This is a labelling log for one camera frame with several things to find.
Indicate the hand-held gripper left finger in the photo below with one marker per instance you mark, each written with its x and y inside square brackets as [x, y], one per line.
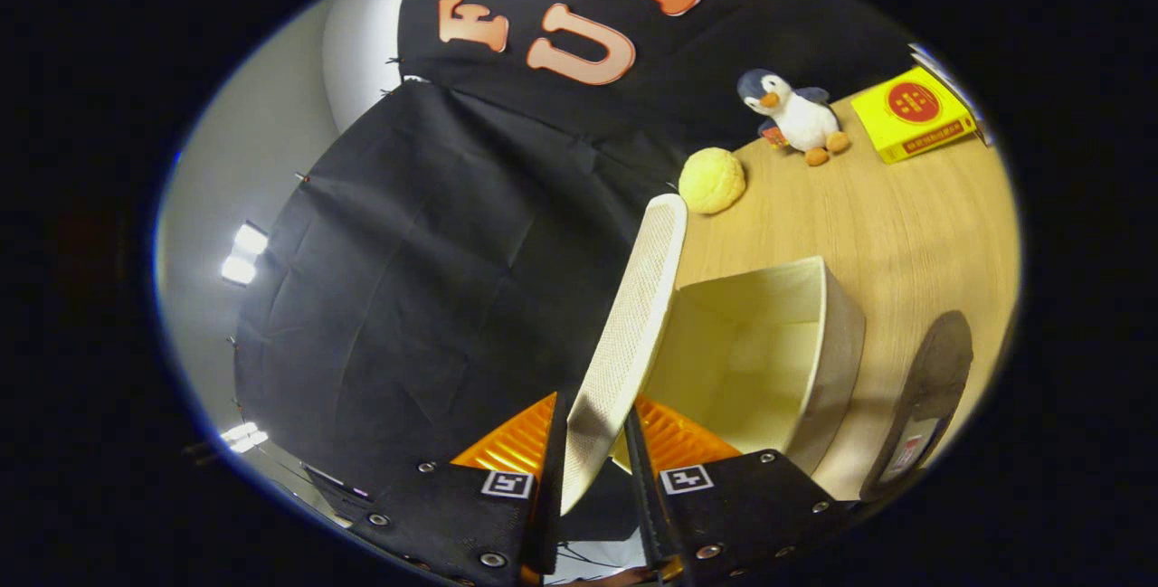
[558, 478]

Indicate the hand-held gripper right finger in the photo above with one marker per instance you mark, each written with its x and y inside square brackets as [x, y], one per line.
[644, 487]

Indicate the cream fabric storage box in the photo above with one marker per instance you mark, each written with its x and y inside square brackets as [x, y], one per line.
[769, 361]

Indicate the brown fuzzy shoe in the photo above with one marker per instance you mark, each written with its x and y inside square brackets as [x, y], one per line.
[936, 361]

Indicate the black backdrop cloth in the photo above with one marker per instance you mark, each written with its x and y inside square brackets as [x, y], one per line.
[434, 252]

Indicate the yellow bun toy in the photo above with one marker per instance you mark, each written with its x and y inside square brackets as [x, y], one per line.
[712, 180]

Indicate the ceiling light panel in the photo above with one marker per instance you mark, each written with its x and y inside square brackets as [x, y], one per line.
[244, 252]
[242, 436]

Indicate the penguin plush toy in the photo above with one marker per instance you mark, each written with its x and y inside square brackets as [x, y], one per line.
[801, 117]

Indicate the yellow book red circle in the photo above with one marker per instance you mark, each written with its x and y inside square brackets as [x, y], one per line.
[914, 121]

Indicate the white book colourful cover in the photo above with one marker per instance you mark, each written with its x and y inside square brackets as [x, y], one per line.
[941, 71]

